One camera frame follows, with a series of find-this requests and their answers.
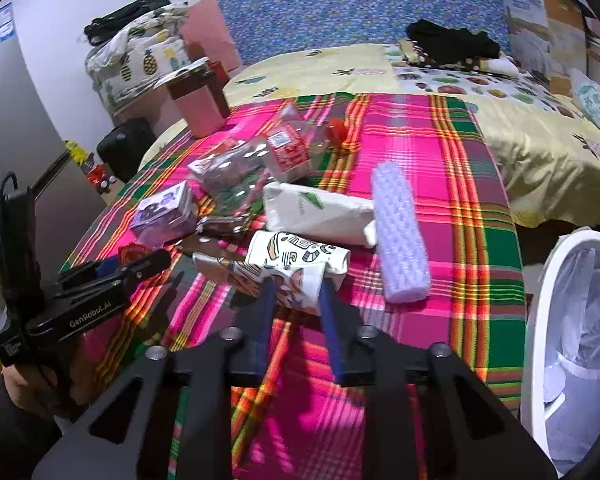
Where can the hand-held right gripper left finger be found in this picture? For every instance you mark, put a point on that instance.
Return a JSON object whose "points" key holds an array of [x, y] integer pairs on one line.
{"points": [[264, 320]]}

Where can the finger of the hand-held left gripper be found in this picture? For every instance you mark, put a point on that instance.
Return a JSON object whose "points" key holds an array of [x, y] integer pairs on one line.
{"points": [[77, 275], [147, 265]]}

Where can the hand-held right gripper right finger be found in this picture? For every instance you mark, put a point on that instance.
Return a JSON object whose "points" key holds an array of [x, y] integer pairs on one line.
{"points": [[331, 332]]}

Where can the patterned paper cup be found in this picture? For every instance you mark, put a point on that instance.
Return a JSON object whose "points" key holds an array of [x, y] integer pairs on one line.
{"points": [[292, 267]]}

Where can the clear bottle with red label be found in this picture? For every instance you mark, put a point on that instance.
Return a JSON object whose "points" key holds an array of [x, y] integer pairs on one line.
{"points": [[290, 152]]}

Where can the white bin with plastic liner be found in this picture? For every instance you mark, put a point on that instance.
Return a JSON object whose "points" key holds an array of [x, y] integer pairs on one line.
{"points": [[575, 340]]}

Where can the small purple box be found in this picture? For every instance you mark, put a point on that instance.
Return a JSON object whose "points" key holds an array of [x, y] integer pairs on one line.
{"points": [[162, 210]]}

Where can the flattened patterned carton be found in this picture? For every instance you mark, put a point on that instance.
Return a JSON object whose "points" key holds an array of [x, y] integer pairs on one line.
{"points": [[222, 270]]}

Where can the dark brown wrapper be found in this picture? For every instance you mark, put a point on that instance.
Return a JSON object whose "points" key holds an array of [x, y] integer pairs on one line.
{"points": [[225, 225]]}

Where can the green striped plastic wrapper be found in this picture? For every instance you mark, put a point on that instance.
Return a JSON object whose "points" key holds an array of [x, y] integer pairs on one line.
{"points": [[240, 195]]}

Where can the white tissue packet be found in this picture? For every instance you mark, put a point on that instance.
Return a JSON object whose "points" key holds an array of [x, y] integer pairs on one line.
{"points": [[315, 212]]}

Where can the black suitcase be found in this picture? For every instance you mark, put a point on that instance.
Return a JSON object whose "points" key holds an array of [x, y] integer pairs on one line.
{"points": [[125, 147]]}

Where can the yellow packet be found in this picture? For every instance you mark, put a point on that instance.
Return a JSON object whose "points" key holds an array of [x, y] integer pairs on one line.
{"points": [[77, 152]]}

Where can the bubble wrap roll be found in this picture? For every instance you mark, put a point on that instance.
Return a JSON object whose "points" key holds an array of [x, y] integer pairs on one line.
{"points": [[400, 230]]}

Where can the grey cabinet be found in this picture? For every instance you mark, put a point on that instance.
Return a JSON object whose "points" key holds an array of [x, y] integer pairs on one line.
{"points": [[25, 160]]}

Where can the clear plastic packaging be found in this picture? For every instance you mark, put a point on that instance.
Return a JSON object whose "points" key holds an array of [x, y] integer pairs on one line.
{"points": [[225, 165]]}

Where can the pink green plaid blanket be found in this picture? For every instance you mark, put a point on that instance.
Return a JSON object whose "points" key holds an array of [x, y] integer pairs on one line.
{"points": [[440, 210]]}

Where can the pink bin with brown lid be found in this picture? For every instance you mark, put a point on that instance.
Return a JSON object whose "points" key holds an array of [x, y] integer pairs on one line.
{"points": [[200, 105]]}

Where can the folded pineapple print quilt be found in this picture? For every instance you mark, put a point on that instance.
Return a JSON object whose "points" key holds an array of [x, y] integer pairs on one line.
{"points": [[140, 65]]}

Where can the small red box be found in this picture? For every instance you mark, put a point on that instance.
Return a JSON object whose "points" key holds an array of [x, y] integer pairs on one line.
{"points": [[219, 74]]}

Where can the pink board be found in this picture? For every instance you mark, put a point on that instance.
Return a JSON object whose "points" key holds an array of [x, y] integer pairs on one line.
{"points": [[207, 30]]}

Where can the black bag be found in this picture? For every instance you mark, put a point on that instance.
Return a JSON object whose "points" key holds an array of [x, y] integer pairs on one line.
{"points": [[125, 15]]}

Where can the yellow fruit print bedsheet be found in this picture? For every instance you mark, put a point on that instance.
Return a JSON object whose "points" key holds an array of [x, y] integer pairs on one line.
{"points": [[535, 160]]}

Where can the brown polka dot cloth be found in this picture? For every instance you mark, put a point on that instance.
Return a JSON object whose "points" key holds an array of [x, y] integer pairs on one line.
{"points": [[420, 57]]}

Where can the black clothes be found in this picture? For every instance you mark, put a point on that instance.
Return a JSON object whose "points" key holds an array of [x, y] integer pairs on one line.
{"points": [[450, 40]]}

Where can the pale green printed pillow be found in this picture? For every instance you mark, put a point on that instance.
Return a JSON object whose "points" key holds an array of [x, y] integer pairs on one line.
{"points": [[597, 105]]}

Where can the printed cardboard box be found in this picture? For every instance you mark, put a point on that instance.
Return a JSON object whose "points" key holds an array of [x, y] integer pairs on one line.
{"points": [[555, 30]]}

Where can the blue wall notice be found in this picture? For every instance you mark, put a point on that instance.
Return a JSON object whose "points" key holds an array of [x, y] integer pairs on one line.
{"points": [[4, 22]]}

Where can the blue floral wall cloth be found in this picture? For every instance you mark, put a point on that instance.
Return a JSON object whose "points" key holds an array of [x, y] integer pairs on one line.
{"points": [[360, 5]]}

